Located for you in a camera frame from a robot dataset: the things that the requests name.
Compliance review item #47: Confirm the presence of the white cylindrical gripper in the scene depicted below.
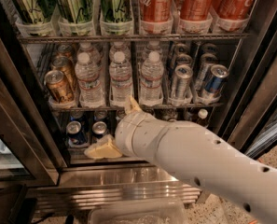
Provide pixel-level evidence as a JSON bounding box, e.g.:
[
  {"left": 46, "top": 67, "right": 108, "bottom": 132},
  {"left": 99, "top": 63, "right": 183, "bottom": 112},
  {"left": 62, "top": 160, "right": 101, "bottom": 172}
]
[{"left": 83, "top": 95, "right": 170, "bottom": 161}]

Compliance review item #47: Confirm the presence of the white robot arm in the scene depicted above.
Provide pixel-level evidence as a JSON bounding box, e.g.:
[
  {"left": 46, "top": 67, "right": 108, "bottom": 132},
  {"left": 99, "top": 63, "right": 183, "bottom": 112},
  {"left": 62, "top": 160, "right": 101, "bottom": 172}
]
[{"left": 85, "top": 96, "right": 277, "bottom": 224}]

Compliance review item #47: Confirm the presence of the stainless fridge base grille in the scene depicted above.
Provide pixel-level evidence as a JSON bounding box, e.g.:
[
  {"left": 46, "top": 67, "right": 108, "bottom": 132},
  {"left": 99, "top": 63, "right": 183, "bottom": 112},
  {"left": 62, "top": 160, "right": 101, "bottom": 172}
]
[{"left": 27, "top": 163, "right": 210, "bottom": 217}]

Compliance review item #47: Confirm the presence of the brown drink bottle white cap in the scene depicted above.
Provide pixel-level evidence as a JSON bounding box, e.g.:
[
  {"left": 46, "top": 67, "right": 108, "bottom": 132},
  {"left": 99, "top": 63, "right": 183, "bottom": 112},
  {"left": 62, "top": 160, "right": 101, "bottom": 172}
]
[{"left": 196, "top": 108, "right": 208, "bottom": 128}]

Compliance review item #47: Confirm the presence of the fridge door left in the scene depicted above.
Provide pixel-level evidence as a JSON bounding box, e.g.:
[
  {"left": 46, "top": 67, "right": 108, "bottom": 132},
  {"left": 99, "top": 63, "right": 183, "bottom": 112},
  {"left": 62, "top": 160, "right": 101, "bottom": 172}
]
[{"left": 0, "top": 36, "right": 60, "bottom": 188}]

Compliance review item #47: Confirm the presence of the fridge door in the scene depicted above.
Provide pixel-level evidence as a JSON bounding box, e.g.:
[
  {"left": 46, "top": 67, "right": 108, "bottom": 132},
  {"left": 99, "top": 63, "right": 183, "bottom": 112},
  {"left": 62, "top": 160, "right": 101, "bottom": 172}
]
[
  {"left": 225, "top": 3, "right": 277, "bottom": 161},
  {"left": 0, "top": 36, "right": 60, "bottom": 188}
]

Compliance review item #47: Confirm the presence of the fridge door right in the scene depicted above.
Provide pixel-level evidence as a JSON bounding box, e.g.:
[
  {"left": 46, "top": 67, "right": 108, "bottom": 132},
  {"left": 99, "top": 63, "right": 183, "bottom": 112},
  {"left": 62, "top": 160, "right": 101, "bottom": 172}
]
[{"left": 225, "top": 3, "right": 277, "bottom": 161}]

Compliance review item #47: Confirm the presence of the rear left white soda can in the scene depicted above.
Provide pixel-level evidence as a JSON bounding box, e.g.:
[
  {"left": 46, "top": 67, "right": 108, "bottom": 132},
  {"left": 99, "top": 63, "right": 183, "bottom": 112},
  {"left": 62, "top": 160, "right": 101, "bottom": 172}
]
[{"left": 116, "top": 110, "right": 126, "bottom": 122}]

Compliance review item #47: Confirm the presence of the white soda can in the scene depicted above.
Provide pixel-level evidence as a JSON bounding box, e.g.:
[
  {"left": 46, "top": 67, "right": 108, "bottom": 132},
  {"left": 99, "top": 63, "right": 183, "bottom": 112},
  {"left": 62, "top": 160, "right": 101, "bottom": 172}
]
[
  {"left": 116, "top": 110, "right": 126, "bottom": 122},
  {"left": 161, "top": 109, "right": 178, "bottom": 121}
]

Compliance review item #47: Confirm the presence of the blue pepsi can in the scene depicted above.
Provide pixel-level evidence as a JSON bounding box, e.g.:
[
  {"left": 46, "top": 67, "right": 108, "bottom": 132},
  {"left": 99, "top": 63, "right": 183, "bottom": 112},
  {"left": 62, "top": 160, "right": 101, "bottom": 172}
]
[
  {"left": 93, "top": 110, "right": 109, "bottom": 126},
  {"left": 92, "top": 121, "right": 108, "bottom": 141},
  {"left": 70, "top": 111, "right": 89, "bottom": 132},
  {"left": 66, "top": 121, "right": 88, "bottom": 146}
]

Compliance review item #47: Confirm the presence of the front left blue Pepsi can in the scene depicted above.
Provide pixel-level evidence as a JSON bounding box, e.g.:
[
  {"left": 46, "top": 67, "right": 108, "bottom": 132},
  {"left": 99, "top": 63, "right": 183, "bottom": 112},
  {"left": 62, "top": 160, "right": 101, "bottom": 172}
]
[{"left": 66, "top": 121, "right": 88, "bottom": 146}]

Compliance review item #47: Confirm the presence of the rear left blue Pepsi can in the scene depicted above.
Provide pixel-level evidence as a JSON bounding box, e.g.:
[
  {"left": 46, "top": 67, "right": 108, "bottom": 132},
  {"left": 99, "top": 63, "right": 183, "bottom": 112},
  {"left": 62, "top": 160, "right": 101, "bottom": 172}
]
[{"left": 70, "top": 111, "right": 89, "bottom": 132}]

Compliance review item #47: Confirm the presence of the rear right white soda can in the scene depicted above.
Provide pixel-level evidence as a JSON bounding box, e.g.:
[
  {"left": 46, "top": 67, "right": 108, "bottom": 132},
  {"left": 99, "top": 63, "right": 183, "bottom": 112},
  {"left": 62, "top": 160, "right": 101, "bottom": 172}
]
[{"left": 161, "top": 109, "right": 178, "bottom": 121}]

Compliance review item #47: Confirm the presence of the front gold can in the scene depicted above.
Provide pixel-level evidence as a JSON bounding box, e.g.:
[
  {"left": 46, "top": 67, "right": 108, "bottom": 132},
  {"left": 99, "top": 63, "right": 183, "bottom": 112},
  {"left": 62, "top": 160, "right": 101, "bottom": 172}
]
[{"left": 44, "top": 70, "right": 74, "bottom": 104}]

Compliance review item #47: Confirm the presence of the gold can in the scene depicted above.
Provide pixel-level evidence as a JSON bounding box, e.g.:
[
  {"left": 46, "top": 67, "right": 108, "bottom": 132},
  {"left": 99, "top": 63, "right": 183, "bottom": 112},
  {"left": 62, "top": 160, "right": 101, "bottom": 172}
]
[
  {"left": 51, "top": 56, "right": 76, "bottom": 91},
  {"left": 44, "top": 70, "right": 74, "bottom": 104},
  {"left": 56, "top": 44, "right": 75, "bottom": 61}
]

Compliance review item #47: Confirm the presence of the front silver energy can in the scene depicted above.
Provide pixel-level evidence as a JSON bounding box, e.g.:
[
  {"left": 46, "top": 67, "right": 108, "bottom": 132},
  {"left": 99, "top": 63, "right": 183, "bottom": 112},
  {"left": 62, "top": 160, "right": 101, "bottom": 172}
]
[{"left": 171, "top": 64, "right": 193, "bottom": 100}]

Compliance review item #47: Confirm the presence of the silver energy can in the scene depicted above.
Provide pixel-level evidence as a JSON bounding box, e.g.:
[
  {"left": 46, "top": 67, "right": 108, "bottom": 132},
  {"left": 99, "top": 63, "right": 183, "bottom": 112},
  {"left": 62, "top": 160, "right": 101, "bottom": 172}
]
[
  {"left": 168, "top": 42, "right": 189, "bottom": 62},
  {"left": 169, "top": 53, "right": 193, "bottom": 77},
  {"left": 171, "top": 64, "right": 193, "bottom": 100}
]

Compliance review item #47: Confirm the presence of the rear gold can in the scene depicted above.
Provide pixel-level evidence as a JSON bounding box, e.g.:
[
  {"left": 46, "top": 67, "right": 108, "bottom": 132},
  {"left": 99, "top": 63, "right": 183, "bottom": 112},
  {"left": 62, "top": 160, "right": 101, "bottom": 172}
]
[{"left": 56, "top": 44, "right": 75, "bottom": 61}]

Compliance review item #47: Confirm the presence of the rear silver energy can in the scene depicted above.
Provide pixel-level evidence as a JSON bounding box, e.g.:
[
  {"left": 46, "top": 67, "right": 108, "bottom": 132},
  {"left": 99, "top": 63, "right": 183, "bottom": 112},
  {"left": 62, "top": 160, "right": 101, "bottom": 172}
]
[{"left": 168, "top": 42, "right": 189, "bottom": 62}]

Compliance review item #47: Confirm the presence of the blue energy can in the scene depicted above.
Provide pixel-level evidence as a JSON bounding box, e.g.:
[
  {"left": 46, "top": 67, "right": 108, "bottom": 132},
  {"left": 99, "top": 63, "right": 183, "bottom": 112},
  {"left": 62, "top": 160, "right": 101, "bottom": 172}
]
[
  {"left": 194, "top": 53, "right": 218, "bottom": 91},
  {"left": 201, "top": 64, "right": 229, "bottom": 99},
  {"left": 194, "top": 42, "right": 219, "bottom": 62}
]

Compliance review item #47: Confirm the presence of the front blue energy can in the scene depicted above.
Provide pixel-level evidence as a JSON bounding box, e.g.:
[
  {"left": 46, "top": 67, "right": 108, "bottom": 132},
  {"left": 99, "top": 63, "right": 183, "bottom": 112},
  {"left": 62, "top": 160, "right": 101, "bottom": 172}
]
[{"left": 201, "top": 64, "right": 229, "bottom": 99}]

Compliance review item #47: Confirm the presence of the rear blue energy can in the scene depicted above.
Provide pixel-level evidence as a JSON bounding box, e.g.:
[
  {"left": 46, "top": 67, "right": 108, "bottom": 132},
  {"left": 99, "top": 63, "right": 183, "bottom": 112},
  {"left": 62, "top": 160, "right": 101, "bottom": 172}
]
[{"left": 194, "top": 42, "right": 219, "bottom": 62}]

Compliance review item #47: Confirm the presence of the right green LaCroix can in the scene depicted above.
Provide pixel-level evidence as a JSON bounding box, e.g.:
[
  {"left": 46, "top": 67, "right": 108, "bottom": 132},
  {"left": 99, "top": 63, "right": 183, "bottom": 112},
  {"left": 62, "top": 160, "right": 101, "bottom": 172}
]
[{"left": 101, "top": 0, "right": 132, "bottom": 23}]

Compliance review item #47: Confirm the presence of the green lacroix can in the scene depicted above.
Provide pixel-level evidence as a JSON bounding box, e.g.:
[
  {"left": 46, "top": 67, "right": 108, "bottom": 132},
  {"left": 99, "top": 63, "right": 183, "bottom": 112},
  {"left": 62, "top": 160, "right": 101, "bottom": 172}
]
[
  {"left": 12, "top": 0, "right": 55, "bottom": 24},
  {"left": 101, "top": 0, "right": 132, "bottom": 23},
  {"left": 57, "top": 0, "right": 92, "bottom": 24}
]

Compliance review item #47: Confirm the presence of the left red Coca-Cola can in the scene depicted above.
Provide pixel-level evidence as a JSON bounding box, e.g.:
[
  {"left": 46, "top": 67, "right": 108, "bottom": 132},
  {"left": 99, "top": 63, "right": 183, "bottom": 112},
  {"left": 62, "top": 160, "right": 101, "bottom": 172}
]
[{"left": 139, "top": 0, "right": 172, "bottom": 22}]

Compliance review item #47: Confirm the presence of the red coca-cola can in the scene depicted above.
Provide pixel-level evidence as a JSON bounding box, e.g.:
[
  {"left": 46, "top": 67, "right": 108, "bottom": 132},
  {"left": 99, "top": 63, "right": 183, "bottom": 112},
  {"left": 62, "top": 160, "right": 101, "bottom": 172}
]
[
  {"left": 217, "top": 0, "right": 254, "bottom": 20},
  {"left": 180, "top": 0, "right": 212, "bottom": 21},
  {"left": 139, "top": 0, "right": 172, "bottom": 22}
]

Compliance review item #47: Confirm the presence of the middle green LaCroix can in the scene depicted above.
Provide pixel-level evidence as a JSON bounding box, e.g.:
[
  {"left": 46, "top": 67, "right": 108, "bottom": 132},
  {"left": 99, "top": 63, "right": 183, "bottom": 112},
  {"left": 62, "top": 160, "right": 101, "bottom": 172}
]
[{"left": 57, "top": 0, "right": 92, "bottom": 24}]

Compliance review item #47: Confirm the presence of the middle red Coca-Cola can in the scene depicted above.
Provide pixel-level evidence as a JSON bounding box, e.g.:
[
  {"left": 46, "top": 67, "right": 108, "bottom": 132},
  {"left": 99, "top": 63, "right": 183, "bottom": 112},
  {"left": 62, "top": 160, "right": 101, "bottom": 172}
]
[{"left": 180, "top": 0, "right": 212, "bottom": 21}]

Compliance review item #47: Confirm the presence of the left green LaCroix can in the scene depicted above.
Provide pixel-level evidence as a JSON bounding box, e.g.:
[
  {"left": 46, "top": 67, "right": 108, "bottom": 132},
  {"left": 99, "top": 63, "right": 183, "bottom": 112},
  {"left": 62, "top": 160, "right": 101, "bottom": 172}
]
[{"left": 12, "top": 0, "right": 55, "bottom": 24}]

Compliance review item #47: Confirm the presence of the right red Coca-Cola can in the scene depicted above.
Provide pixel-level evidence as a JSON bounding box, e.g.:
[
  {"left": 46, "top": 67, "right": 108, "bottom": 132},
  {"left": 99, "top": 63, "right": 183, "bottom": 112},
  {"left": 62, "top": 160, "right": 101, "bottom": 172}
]
[{"left": 217, "top": 0, "right": 254, "bottom": 20}]

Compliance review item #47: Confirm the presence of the middle wire shelf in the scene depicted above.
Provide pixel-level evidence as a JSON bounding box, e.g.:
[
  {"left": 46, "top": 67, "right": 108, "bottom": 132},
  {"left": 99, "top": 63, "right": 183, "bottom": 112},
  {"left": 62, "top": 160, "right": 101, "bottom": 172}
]
[{"left": 50, "top": 103, "right": 225, "bottom": 112}]

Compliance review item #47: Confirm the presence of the wire shelf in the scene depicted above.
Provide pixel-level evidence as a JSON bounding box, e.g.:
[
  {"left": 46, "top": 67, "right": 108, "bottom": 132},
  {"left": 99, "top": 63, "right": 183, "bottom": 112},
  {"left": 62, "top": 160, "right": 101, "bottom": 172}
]
[
  {"left": 50, "top": 103, "right": 225, "bottom": 112},
  {"left": 17, "top": 33, "right": 254, "bottom": 44}
]

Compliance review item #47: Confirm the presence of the upper wire shelf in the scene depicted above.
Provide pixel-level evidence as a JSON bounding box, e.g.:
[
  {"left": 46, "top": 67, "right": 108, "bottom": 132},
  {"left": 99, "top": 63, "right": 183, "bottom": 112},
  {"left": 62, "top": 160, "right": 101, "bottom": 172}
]
[{"left": 17, "top": 33, "right": 254, "bottom": 44}]

